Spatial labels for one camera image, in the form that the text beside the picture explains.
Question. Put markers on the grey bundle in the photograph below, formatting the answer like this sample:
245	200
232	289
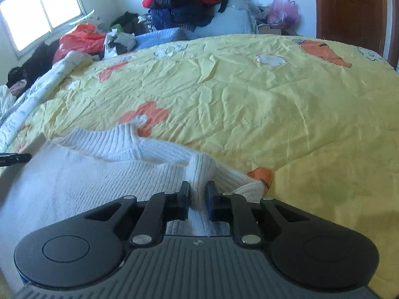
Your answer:
230	21

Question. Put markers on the window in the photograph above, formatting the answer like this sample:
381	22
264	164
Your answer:
37	9

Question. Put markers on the white printed blanket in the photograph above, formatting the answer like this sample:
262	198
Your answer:
46	84

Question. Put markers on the navy blue garment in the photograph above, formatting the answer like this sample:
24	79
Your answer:
177	17

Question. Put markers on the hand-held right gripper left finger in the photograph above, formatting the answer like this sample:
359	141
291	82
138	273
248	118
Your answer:
185	201

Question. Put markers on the white plastic bag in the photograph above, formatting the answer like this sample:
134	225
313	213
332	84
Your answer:
117	42

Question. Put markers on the yellow carrot print quilt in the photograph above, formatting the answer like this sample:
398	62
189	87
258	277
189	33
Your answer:
249	106

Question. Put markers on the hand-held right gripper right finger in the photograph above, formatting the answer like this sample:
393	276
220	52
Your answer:
211	202

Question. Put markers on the black clothing heap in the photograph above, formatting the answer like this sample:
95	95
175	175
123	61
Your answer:
34	65

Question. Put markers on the brown wooden door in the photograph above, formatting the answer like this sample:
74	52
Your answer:
352	9

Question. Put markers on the black padded jacket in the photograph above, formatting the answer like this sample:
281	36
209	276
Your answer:
184	2

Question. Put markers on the pink plastic bag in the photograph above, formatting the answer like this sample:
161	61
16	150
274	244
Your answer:
282	12

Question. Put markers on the dark green garment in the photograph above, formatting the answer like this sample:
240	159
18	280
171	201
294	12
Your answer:
126	21

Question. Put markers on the light blue knit cloth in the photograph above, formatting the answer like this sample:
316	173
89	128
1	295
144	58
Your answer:
159	37

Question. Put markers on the white crumpled cloth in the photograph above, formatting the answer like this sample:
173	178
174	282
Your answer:
6	99

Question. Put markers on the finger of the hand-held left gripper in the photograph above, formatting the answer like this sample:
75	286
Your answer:
15	158

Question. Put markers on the red plastic bag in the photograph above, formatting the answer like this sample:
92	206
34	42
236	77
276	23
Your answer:
78	42

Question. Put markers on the white knit sweater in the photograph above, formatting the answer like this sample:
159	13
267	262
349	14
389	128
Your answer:
93	177

